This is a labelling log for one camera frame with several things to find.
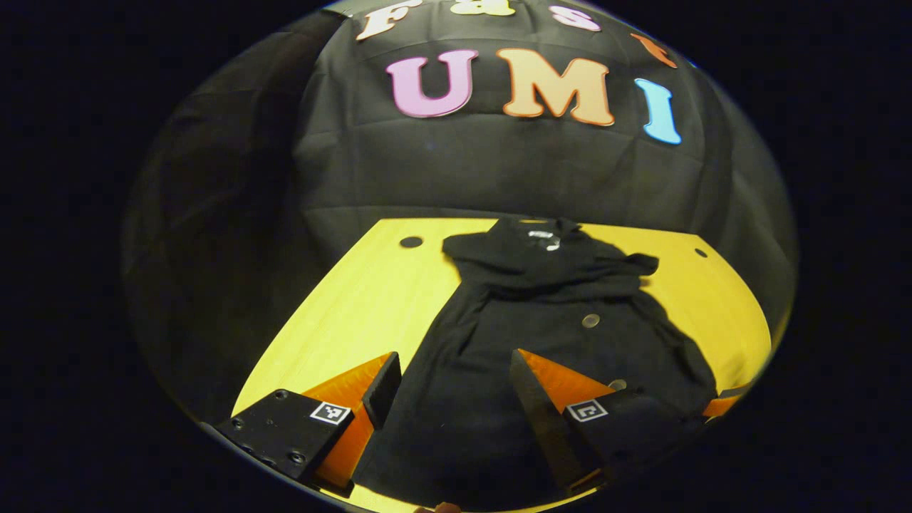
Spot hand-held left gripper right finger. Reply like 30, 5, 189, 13
508, 348, 706, 499

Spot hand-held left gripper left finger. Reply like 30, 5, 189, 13
214, 351, 402, 498

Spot black button jacket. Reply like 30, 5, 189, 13
353, 217, 719, 510

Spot black backdrop cloth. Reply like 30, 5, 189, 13
121, 0, 799, 421

